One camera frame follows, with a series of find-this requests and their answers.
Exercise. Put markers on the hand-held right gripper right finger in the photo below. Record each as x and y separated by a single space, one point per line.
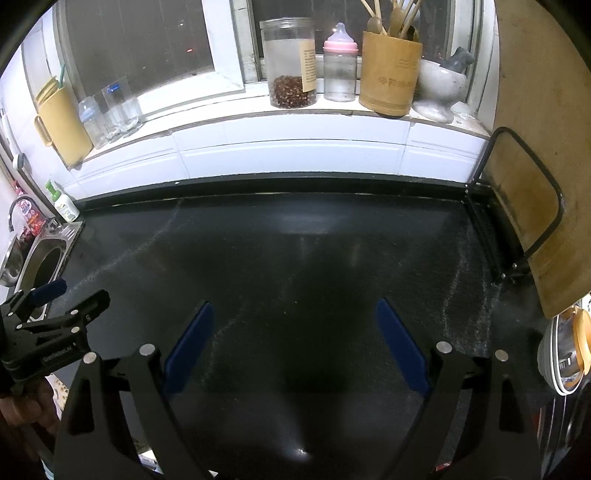
401 346

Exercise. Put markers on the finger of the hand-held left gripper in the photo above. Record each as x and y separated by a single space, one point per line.
48 289
78 311

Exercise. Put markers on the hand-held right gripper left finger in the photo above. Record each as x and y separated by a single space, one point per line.
189 346

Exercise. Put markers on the person's left hand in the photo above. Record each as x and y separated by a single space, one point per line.
25 413

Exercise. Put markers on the steel sink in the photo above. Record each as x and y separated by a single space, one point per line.
41 263

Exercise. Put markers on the red packet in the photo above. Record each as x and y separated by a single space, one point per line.
36 221

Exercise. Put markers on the green-capped soap bottle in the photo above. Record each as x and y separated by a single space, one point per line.
64 205

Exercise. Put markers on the metal faucet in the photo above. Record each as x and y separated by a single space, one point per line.
21 203

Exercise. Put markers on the yellow plastic pitcher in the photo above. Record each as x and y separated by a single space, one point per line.
62 124

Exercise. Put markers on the clear baby bottle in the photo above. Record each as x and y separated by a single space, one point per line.
91 122

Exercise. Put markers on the grey stone mortar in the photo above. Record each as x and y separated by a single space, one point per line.
438 90

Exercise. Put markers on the wooden cutting board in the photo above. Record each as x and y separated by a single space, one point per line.
540 115

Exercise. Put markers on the bamboo utensil holder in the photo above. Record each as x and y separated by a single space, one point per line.
390 76

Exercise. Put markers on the pink-capped baby bottle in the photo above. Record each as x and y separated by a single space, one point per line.
340 67

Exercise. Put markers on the grey stone pestle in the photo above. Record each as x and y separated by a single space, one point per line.
461 57

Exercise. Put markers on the clear jar with beans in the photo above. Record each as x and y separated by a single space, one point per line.
288 64

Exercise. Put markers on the bundle of wooden utensils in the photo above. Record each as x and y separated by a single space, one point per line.
395 21

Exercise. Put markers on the white window frame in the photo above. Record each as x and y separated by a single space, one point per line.
240 46

